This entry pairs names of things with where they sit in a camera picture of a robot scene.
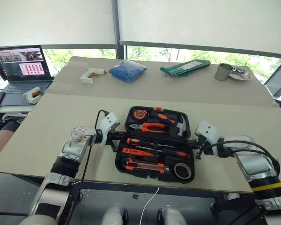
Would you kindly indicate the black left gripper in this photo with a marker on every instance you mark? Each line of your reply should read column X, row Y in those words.
column 112, row 143

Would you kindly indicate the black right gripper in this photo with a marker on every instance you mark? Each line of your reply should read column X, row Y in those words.
column 201, row 150

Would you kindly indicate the black orange screwdriver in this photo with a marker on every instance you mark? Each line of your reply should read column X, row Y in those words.
column 132, row 141
column 180, row 154

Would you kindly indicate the orange voltage tester pen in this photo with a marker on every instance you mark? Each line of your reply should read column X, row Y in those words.
column 135, row 152

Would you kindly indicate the black tape roll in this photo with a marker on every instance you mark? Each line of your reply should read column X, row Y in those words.
column 176, row 173

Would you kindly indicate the black orange utility knife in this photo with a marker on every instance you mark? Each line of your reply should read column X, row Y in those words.
column 142, row 166

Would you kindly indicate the black tool case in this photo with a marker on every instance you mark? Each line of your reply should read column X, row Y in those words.
column 154, row 177

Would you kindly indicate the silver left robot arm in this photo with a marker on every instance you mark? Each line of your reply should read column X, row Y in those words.
column 70, row 150

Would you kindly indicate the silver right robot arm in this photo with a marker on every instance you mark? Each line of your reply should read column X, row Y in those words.
column 255, row 161

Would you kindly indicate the orange black tape measure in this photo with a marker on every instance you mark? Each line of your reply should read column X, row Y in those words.
column 140, row 114

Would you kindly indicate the small black floor clip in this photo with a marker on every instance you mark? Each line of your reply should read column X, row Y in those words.
column 135, row 196

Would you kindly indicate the blue plastic bag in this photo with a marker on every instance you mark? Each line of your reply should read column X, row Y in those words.
column 127, row 70

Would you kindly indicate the white glue gun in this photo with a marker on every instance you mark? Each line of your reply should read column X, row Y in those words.
column 87, row 76
column 31, row 97

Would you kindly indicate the steel cup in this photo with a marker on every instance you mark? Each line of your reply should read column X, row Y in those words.
column 221, row 73

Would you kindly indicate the grey rounded robot leg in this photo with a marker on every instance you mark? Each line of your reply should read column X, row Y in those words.
column 172, row 215
column 113, row 215

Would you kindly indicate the green flat packet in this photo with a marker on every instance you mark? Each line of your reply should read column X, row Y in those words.
column 185, row 68

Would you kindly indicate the steel bowl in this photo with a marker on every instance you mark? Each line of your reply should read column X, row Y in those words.
column 240, row 76

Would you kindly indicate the yellow tape band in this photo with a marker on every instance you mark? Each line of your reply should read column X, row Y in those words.
column 269, row 185

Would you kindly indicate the white shoe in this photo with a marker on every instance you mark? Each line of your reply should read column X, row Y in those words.
column 14, row 116

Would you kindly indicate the person's bare leg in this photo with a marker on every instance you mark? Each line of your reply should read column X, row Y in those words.
column 0, row 150

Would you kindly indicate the white roller blind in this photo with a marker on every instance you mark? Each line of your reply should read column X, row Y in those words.
column 51, row 21
column 201, row 21

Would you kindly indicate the open grey laptop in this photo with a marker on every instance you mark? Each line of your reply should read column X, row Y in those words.
column 21, row 63

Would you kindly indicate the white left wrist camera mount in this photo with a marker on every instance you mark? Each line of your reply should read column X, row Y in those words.
column 108, row 124

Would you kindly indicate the black table leg bracket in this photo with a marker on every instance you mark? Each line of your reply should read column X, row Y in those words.
column 77, row 194
column 234, row 204

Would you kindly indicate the grey window post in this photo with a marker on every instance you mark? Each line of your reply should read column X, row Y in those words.
column 120, row 49

